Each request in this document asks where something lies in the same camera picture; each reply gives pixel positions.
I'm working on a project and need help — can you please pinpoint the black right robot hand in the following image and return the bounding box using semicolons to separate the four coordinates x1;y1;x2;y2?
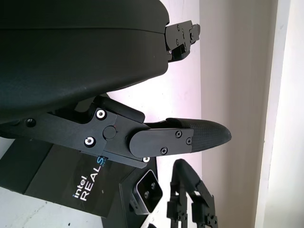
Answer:
147;158;219;228

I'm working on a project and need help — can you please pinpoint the black RealSense box lid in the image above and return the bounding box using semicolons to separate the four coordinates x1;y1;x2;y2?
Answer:
0;137;133;218

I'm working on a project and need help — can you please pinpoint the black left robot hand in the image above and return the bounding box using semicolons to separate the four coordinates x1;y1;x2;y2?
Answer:
0;0;232;170

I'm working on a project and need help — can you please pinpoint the small silver camera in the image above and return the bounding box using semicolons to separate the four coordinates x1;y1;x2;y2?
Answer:
132;169;164;216

